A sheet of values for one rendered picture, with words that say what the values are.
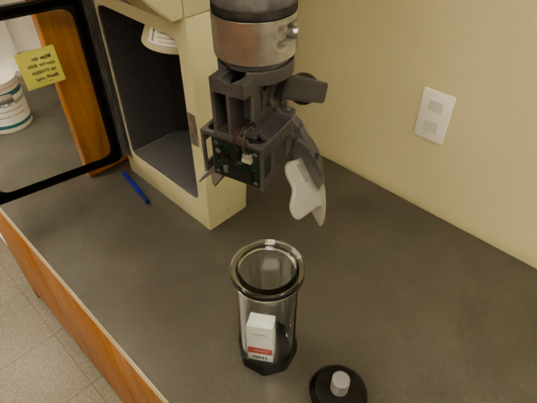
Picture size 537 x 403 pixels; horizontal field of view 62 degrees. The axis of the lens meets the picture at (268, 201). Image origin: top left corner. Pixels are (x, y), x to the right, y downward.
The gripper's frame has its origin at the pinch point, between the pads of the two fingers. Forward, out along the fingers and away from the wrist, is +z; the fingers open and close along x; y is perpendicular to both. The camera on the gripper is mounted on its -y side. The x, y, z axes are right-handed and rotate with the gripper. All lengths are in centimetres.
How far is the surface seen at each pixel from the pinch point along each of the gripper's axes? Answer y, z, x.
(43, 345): -2, 129, -108
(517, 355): -20, 35, 39
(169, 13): -16.8, -13.1, -26.4
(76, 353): -6, 129, -93
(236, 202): -26.4, 32.2, -23.6
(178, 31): -19.8, -9.1, -27.8
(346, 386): 3.4, 28.5, 15.2
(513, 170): -49, 19, 28
